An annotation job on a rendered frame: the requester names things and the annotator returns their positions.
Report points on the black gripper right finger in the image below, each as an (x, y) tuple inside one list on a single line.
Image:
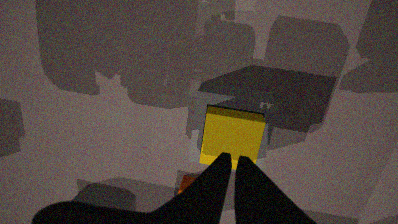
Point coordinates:
[(258, 200)]

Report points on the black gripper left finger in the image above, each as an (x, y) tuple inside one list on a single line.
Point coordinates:
[(200, 203)]

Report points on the orange block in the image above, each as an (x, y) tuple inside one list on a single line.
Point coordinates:
[(186, 181)]

